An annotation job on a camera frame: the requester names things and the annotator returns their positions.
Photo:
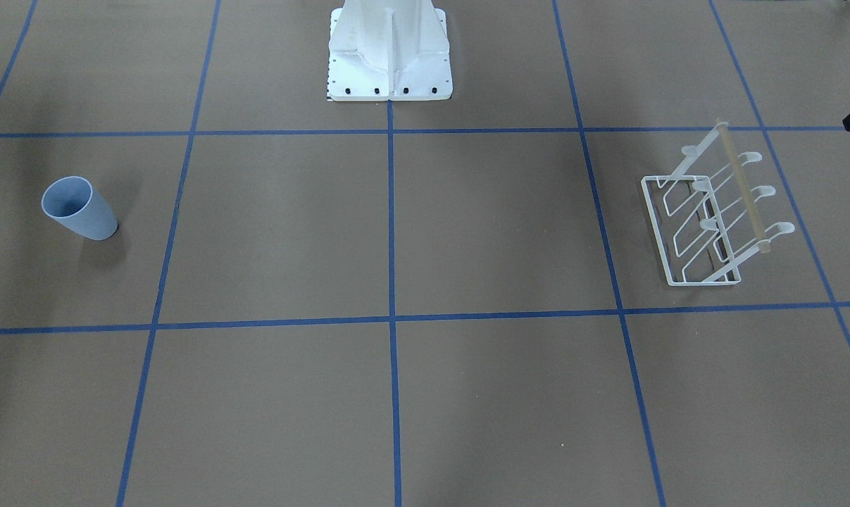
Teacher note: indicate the light blue plastic cup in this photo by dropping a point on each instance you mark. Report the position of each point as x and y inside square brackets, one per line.
[76, 204]

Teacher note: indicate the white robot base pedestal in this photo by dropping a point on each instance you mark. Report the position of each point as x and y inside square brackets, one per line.
[388, 51]

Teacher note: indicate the white wire cup holder rack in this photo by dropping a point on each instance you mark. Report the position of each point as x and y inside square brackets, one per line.
[705, 216]

